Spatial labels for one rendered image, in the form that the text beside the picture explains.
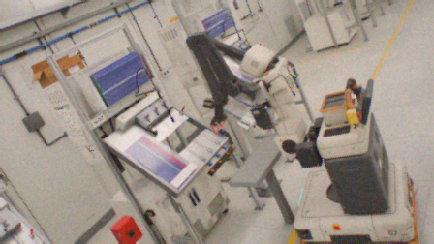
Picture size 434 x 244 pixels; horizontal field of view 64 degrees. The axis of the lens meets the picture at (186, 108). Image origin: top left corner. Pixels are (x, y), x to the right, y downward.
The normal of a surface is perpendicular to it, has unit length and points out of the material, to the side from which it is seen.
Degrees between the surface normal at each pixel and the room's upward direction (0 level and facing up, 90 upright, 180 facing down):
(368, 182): 90
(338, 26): 90
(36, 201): 90
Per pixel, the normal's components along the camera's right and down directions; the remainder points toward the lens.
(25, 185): 0.69, -0.15
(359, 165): -0.45, 0.44
